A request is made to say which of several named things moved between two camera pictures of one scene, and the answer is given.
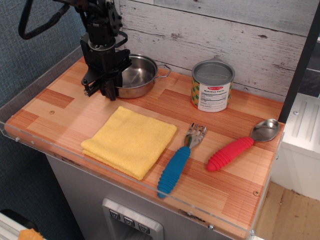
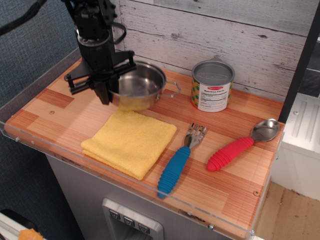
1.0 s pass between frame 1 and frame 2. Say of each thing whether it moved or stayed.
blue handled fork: stayed
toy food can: stayed
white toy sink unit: stayed
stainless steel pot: moved
